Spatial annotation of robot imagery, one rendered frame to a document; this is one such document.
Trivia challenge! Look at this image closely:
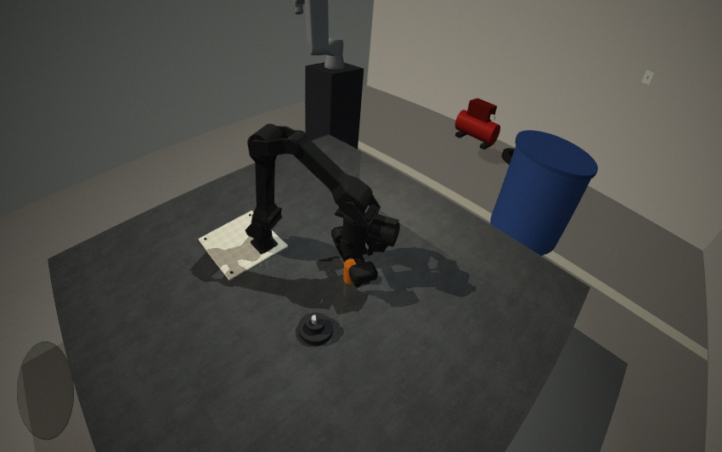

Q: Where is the orange cylinder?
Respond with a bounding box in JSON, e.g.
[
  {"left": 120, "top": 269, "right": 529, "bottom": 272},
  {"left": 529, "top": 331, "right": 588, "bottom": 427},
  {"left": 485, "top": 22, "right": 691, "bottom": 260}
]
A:
[{"left": 343, "top": 259, "right": 356, "bottom": 285}]

